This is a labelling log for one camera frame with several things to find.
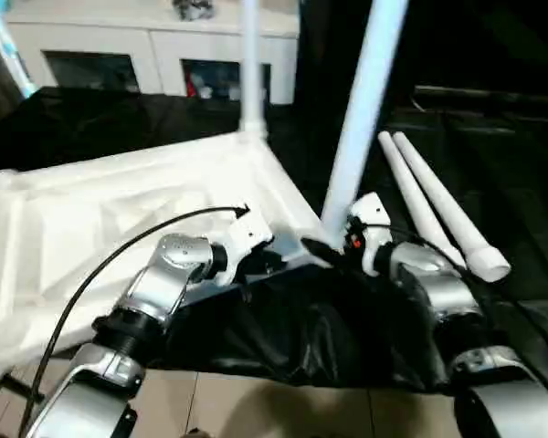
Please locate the white plastic table leg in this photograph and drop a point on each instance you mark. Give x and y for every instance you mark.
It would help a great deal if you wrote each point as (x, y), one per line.
(443, 201)
(252, 68)
(370, 91)
(411, 191)

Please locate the white plastic table top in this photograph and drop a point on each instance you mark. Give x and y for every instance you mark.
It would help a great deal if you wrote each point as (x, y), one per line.
(96, 219)

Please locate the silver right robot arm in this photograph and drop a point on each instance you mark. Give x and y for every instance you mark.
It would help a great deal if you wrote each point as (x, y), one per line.
(438, 283)

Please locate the black mat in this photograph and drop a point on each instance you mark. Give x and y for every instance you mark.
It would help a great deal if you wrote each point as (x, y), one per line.
(324, 328)

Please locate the red bottle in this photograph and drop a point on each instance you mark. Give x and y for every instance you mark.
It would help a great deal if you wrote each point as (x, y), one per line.
(191, 82)

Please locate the dark object on cabinet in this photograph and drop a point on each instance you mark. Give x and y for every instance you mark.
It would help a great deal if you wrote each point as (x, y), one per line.
(192, 8)

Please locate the white cabinet with glass doors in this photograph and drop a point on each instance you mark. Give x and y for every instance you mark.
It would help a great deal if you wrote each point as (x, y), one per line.
(119, 41)

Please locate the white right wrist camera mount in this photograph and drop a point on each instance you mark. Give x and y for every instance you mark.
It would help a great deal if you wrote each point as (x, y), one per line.
(370, 223)

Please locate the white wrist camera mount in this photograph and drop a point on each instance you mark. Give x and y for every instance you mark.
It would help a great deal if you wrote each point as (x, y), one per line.
(246, 242)
(370, 223)

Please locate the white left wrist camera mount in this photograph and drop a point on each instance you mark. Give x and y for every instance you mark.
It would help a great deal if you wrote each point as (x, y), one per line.
(246, 242)

